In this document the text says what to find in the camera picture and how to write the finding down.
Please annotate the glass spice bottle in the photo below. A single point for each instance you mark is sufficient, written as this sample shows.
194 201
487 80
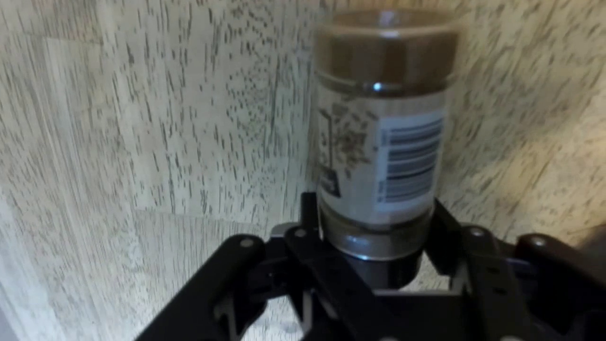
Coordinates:
381 110

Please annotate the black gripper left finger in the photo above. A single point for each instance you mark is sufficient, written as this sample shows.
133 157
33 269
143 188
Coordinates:
235 284

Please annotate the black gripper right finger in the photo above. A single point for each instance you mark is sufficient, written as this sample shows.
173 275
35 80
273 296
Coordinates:
536 288

